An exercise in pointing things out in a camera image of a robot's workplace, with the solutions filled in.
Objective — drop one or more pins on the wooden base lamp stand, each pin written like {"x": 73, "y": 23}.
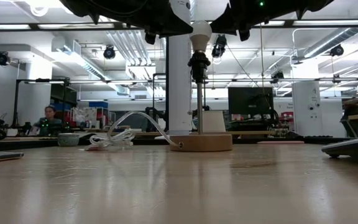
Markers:
{"x": 200, "y": 143}

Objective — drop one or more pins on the white round pillar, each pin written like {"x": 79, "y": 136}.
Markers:
{"x": 39, "y": 102}
{"x": 306, "y": 118}

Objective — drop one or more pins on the white tapered lampshade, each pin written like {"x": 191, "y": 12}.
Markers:
{"x": 213, "y": 123}

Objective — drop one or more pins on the grey desk calculator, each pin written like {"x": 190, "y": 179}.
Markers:
{"x": 353, "y": 149}

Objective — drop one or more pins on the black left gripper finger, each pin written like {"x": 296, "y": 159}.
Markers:
{"x": 174, "y": 28}

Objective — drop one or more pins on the white round stand base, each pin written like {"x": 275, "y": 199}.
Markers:
{"x": 179, "y": 93}

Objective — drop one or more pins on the white frosted lightbulb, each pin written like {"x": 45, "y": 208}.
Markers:
{"x": 200, "y": 34}

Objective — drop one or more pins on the black computer monitor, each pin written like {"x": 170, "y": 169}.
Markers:
{"x": 247, "y": 99}

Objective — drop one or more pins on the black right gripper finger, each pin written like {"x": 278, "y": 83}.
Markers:
{"x": 227, "y": 25}

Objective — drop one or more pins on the person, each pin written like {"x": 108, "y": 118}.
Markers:
{"x": 49, "y": 123}

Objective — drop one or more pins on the black ceiling camera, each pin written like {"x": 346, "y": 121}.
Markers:
{"x": 220, "y": 46}

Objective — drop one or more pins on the black metal stand frame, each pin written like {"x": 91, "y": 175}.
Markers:
{"x": 15, "y": 102}

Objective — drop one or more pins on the black ceiling spotlight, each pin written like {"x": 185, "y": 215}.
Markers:
{"x": 109, "y": 53}
{"x": 337, "y": 50}
{"x": 3, "y": 59}

